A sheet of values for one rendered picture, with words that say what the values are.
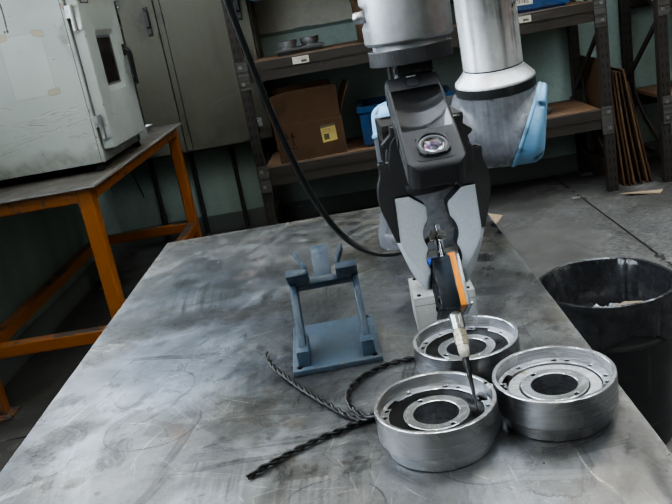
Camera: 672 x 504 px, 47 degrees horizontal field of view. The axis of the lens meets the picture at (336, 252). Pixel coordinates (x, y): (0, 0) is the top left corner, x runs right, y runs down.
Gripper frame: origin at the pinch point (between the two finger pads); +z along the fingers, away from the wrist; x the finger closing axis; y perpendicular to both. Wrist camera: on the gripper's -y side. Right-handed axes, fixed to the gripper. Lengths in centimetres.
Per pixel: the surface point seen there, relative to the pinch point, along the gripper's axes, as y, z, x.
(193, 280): 54, 13, 33
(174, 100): 379, 8, 84
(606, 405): -9.0, 10.5, -10.2
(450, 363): 1.2, 9.3, 0.6
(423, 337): 8.9, 9.7, 2.0
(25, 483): 0.0, 12.9, 42.1
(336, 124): 349, 34, -2
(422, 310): 17.2, 10.2, 0.8
